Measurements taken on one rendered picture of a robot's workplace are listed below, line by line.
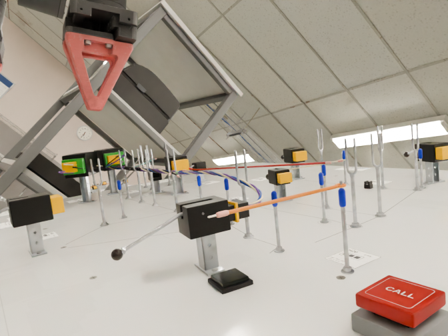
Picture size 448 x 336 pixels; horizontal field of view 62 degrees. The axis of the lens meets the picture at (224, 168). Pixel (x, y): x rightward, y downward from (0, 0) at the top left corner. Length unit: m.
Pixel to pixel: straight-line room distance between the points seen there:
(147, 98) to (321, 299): 1.26
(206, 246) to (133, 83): 1.12
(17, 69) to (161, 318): 7.81
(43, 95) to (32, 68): 0.52
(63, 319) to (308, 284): 0.27
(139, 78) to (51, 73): 6.63
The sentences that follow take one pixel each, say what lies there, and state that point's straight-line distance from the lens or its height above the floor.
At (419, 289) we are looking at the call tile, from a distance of 0.36.
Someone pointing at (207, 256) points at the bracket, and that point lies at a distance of 0.49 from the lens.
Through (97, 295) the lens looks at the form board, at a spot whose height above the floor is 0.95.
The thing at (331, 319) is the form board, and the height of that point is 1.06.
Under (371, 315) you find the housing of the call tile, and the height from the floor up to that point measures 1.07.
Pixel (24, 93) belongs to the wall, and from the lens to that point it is 8.01.
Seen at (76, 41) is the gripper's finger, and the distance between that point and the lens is 0.42.
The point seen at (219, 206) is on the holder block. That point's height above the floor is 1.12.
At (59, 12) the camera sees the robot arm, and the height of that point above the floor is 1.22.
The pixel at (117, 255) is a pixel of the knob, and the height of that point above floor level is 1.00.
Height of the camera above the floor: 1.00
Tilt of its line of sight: 19 degrees up
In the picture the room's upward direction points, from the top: 34 degrees clockwise
